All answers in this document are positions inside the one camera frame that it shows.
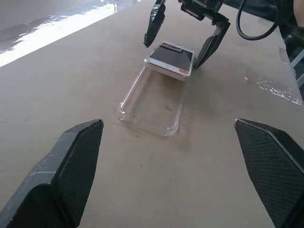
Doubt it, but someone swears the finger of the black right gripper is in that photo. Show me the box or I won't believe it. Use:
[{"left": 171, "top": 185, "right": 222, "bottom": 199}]
[
  {"left": 143, "top": 0, "right": 167, "bottom": 48},
  {"left": 193, "top": 13, "right": 231, "bottom": 71}
]

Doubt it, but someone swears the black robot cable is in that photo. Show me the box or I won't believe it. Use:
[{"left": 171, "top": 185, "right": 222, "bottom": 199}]
[{"left": 236, "top": 0, "right": 304, "bottom": 41}]

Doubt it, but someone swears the clear plastic phone case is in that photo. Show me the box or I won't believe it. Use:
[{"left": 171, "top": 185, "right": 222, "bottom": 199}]
[{"left": 116, "top": 66, "right": 186, "bottom": 137}]

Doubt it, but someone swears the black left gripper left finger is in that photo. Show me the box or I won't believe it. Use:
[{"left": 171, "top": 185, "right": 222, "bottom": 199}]
[{"left": 0, "top": 119, "right": 105, "bottom": 228}]

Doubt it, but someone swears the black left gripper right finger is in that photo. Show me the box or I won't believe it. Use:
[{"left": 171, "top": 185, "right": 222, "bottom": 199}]
[{"left": 234, "top": 118, "right": 304, "bottom": 228}]

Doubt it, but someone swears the dark robot torso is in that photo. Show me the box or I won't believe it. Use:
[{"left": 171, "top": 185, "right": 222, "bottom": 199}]
[{"left": 278, "top": 0, "right": 304, "bottom": 83}]

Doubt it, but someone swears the white smartphone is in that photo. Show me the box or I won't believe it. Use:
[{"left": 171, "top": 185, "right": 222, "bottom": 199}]
[{"left": 144, "top": 41, "right": 196, "bottom": 83}]

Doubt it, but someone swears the clear tape patch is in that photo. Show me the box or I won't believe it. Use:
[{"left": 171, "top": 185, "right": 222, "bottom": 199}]
[{"left": 244, "top": 75, "right": 304, "bottom": 105}]

